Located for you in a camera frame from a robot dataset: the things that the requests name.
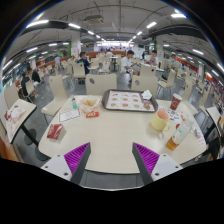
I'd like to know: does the red paper wrapper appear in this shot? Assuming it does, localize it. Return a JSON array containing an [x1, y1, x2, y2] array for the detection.
[[47, 124, 63, 140]]

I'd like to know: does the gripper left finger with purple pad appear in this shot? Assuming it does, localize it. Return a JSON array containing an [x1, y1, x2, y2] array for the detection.
[[42, 143, 91, 185]]

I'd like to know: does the red ketchup packet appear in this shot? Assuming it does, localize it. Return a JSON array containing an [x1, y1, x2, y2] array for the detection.
[[86, 111, 99, 118]]

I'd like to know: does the beige chair right rear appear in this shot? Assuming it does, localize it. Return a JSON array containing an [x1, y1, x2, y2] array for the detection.
[[157, 69, 176, 89]]

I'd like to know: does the left neighbouring table with papers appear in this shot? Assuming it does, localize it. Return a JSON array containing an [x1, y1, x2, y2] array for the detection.
[[5, 99, 38, 145]]

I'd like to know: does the man in white shirt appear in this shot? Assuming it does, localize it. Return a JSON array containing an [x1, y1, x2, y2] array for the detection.
[[121, 50, 140, 77]]

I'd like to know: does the white paper receipt card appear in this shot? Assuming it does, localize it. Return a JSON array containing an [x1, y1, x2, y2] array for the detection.
[[59, 109, 80, 122]]

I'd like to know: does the seated person in black left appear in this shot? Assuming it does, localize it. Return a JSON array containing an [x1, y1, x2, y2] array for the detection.
[[21, 72, 35, 97]]

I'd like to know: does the yellow ceramic mug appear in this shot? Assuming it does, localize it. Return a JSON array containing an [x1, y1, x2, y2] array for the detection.
[[151, 109, 170, 131]]

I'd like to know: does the printed flyer on table right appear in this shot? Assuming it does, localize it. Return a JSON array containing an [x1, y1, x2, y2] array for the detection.
[[159, 106, 185, 124]]

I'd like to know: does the beige chair behind table centre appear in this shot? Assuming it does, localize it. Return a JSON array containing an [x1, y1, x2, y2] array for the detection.
[[85, 73, 117, 96]]

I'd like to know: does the crumpled white napkin on tray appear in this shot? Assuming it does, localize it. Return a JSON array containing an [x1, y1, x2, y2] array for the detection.
[[142, 90, 152, 100]]

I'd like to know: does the brown food tray with liner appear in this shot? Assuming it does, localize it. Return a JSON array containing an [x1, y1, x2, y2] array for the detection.
[[102, 90, 158, 113]]

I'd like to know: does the red paper cup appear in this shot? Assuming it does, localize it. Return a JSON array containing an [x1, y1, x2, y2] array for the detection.
[[170, 93, 182, 110]]

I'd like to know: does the right neighbouring table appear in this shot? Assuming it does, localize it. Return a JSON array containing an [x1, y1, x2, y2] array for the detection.
[[206, 106, 224, 134]]

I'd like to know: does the beige chair at left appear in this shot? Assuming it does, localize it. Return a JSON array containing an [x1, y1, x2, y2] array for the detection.
[[41, 75, 68, 123]]

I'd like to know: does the beige chair behind table right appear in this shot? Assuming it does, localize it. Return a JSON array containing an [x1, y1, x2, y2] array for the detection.
[[131, 75, 158, 96]]

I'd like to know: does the beige chair behind table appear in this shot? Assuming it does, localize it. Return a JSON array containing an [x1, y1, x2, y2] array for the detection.
[[85, 73, 117, 96], [131, 75, 158, 96]]

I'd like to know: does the clear plastic bottle amber drink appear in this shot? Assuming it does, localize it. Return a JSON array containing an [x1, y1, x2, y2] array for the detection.
[[167, 121, 191, 150]]

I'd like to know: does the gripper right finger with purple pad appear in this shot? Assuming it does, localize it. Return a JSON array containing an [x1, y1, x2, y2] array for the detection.
[[132, 143, 182, 185]]

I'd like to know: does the small hand sanitizer bottle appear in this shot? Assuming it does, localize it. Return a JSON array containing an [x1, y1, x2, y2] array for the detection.
[[71, 97, 78, 109]]

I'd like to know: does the person in white right rear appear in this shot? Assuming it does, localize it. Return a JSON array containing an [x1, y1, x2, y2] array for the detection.
[[147, 50, 159, 67]]

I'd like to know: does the person in blue shirt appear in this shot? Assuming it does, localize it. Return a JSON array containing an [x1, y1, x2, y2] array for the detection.
[[77, 51, 90, 75]]

